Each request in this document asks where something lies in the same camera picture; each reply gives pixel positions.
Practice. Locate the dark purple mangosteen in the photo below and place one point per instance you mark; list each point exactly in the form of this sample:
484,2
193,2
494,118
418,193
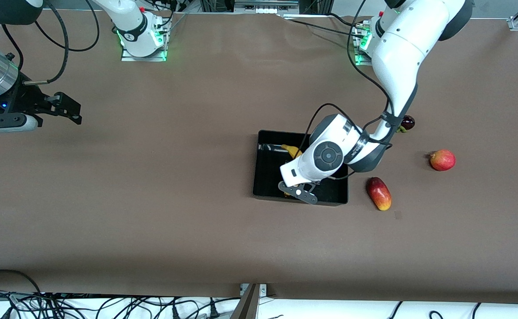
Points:
408,122

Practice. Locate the yellow banana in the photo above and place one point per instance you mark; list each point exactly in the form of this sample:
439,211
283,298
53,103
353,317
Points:
292,150

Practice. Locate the black plastic box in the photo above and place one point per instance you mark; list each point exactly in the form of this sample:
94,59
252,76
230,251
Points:
270,177

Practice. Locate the dark metal support beam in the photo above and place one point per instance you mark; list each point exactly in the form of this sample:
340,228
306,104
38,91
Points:
246,305

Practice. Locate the brown table cover sheet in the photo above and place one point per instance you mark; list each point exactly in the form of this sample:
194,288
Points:
152,243

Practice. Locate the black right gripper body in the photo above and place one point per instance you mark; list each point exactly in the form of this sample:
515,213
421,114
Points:
20,101

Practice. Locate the red apple with stem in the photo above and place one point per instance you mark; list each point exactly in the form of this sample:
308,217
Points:
442,160

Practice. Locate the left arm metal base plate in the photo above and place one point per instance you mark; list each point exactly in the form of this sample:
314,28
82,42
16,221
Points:
392,63

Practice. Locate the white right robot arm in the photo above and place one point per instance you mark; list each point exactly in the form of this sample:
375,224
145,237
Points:
130,22

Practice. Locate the red yellow mango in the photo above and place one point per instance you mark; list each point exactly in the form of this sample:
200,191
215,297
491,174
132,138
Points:
378,193

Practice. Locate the white power strip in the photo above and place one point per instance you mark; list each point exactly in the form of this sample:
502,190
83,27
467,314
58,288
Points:
265,8

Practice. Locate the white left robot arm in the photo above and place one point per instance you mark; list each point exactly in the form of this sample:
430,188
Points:
400,53

